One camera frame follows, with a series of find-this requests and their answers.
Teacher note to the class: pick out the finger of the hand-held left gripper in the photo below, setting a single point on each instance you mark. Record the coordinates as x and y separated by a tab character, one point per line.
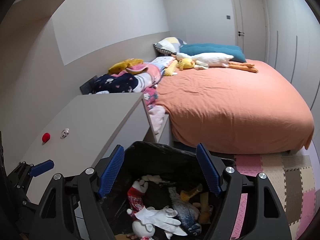
43	166
23	196

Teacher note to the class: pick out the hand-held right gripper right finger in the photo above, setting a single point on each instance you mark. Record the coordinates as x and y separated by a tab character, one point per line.
208	171

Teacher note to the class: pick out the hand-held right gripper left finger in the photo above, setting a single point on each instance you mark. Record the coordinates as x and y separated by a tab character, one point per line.
111	172

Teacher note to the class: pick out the white red plush chicken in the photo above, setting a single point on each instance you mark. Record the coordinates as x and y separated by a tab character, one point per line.
136	197

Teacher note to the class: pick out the black bag-lined trash bin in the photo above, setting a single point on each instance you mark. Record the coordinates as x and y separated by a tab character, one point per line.
160	155

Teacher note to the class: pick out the red pompom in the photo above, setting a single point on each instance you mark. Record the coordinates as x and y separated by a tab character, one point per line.
45	137

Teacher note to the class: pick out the yellow plush toy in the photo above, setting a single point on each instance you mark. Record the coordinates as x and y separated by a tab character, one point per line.
203	202

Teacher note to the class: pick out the beige plush toy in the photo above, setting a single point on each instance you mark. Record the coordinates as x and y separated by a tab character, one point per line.
152	178

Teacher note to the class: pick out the grey blue fish plush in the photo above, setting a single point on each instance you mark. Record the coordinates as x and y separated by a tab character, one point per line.
183	210

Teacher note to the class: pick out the grey desk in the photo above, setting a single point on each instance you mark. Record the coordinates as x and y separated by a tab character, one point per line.
95	120

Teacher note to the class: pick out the white glove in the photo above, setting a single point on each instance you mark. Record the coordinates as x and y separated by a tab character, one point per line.
157	217

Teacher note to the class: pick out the white pink plush toy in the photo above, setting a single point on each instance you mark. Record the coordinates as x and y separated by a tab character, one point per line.
142	230

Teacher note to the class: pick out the bed with orange sheet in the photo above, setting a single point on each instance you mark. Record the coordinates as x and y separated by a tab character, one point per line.
225	105

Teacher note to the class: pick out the light pink fluffy cloth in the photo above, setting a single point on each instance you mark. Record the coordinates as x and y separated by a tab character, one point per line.
157	118

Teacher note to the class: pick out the pink printed cloth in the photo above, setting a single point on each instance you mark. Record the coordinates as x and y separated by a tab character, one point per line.
150	96

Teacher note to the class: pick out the pastel foam floor mat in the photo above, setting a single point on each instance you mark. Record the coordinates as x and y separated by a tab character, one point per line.
295	185

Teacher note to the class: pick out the navy patterned garment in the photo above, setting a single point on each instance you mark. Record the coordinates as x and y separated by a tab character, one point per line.
115	83

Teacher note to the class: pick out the mustard yellow cloth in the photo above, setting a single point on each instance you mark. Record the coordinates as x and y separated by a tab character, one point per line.
122	66

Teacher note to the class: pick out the yellow long plush pillow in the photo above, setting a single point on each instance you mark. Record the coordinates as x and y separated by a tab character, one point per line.
170	68

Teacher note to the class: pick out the yellow duck plush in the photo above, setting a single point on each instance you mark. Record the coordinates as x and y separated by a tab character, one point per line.
186	63

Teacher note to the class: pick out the white goose plush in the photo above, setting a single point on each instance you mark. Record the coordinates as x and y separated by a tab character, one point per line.
212	59

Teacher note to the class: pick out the white dotted blanket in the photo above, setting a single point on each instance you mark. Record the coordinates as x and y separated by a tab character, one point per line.
161	60

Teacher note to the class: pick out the teal pillow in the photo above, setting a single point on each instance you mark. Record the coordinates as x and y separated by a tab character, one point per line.
215	50

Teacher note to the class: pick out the patchwork patterned pillow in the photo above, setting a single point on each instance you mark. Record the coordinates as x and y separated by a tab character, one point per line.
168	44

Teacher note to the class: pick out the grey wardrobe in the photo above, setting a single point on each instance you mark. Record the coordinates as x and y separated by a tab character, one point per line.
290	47

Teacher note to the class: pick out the grey door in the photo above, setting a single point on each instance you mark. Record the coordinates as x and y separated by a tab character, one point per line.
250	25

